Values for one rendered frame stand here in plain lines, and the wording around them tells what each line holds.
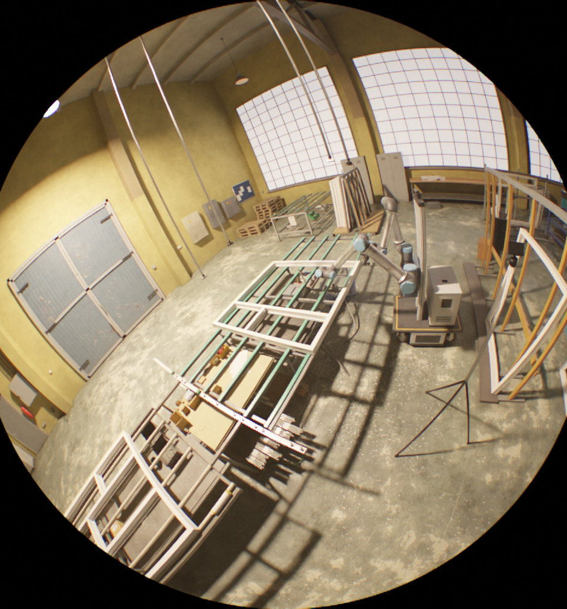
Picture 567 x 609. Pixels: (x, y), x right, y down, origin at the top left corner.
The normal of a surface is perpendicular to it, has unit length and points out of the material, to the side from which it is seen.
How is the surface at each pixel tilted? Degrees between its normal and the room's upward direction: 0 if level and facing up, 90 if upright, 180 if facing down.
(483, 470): 0
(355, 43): 90
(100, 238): 90
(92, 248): 90
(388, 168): 90
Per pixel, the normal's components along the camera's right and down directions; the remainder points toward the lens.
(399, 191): -0.48, 0.65
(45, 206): 0.81, 0.08
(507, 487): -0.33, -0.76
